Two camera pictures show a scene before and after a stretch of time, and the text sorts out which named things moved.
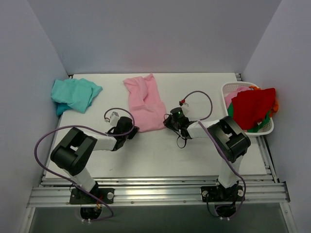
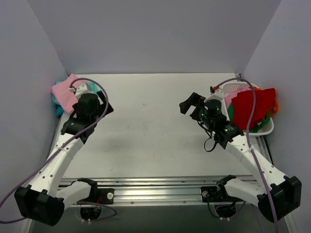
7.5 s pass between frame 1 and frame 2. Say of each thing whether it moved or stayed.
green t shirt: stayed
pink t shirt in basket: stayed
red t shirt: stayed
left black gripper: moved
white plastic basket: stayed
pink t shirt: moved
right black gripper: moved
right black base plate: stayed
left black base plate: stayed
